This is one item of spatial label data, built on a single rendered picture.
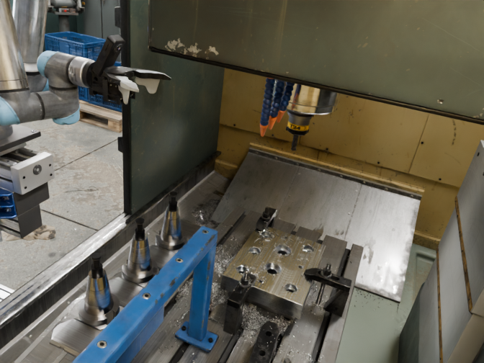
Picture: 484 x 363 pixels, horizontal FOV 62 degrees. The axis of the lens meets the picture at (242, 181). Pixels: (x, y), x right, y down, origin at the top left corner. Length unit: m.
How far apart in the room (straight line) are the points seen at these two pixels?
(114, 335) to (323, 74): 0.49
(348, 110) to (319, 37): 1.41
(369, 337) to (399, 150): 0.87
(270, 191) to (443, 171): 0.80
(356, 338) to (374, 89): 1.14
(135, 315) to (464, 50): 0.60
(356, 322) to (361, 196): 0.66
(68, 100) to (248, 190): 1.07
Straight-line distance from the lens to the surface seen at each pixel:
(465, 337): 0.91
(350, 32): 0.59
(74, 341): 0.69
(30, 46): 1.40
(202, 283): 0.95
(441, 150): 2.03
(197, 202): 2.05
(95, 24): 6.36
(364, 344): 1.59
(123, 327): 0.68
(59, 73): 1.21
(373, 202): 2.04
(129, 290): 0.75
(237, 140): 2.21
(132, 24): 1.43
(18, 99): 1.19
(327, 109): 0.91
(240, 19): 0.63
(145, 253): 0.75
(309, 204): 1.98
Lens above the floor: 1.73
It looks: 28 degrees down
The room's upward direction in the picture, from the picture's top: 8 degrees clockwise
